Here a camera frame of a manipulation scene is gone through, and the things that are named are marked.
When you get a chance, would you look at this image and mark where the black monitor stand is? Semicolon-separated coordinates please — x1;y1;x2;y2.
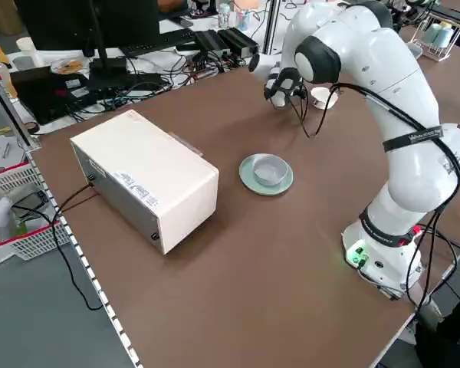
88;0;166;91

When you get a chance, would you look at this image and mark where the clear plastic bottle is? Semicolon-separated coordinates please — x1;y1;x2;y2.
217;2;231;29

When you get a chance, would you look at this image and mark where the black power supply box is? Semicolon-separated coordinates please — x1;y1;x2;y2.
217;27;260;57
194;29;232;58

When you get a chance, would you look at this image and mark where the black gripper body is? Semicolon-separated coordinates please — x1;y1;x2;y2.
276;67;304;97

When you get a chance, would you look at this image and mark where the white paper cup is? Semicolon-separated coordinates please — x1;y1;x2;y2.
15;37;38;58

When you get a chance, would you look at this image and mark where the cream toaster oven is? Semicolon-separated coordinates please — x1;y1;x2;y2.
69;109;220;256

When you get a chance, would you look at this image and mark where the aluminium profile post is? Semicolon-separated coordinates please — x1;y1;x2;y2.
261;0;281;55

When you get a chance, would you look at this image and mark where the black keyboard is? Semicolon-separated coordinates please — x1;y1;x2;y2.
120;29;197;54

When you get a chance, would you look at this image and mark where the black flat box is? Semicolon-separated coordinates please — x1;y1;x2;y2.
9;65;97;126

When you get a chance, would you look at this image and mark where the white red-rimmed plastic basket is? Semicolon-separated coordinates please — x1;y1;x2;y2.
0;160;73;262

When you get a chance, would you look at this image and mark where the white wire cup rack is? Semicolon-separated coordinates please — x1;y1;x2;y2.
409;6;460;62

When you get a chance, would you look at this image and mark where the cup with pens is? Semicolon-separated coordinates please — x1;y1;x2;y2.
234;9;253;31

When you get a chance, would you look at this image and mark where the black computer monitor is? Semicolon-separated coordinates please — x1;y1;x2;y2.
14;0;161;51

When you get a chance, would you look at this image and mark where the white bowl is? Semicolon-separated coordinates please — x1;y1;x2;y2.
309;87;340;111

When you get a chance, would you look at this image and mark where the grey bowl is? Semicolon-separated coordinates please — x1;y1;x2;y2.
251;153;289;187

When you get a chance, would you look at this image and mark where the black oven power cable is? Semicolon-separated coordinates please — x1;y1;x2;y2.
50;179;105;311

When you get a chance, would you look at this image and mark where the light blue cup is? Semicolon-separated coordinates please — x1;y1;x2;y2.
433;26;455;49

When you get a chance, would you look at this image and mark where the pale green plate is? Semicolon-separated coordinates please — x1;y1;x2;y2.
238;153;294;197

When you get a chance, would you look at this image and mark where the paper plate with food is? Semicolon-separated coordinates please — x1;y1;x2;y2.
49;59;84;75

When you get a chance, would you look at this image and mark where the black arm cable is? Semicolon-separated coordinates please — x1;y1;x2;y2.
291;82;460;312

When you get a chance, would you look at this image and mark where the pale green cup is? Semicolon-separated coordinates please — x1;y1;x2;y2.
422;22;442;45

